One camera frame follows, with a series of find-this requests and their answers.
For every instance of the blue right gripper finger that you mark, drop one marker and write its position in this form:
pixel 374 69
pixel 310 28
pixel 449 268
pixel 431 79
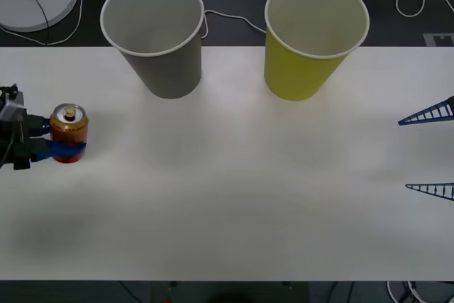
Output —
pixel 440 190
pixel 431 115

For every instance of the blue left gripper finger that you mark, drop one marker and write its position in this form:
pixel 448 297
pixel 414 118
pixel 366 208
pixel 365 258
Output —
pixel 58 150
pixel 37 122

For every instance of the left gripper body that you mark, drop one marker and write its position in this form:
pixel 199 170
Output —
pixel 16 143

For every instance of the orange drink can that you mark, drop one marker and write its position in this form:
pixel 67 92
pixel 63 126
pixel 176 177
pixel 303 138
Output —
pixel 69 129

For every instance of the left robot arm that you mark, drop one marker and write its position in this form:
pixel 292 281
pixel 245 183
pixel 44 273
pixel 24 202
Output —
pixel 10 104

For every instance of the grey marked floor plate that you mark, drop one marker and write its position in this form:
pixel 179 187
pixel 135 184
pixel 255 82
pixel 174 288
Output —
pixel 440 39

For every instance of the grey plastic bin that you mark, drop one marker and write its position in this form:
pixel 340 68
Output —
pixel 166 69

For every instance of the yellow-green plastic bin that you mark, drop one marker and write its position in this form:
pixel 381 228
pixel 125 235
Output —
pixel 294 72

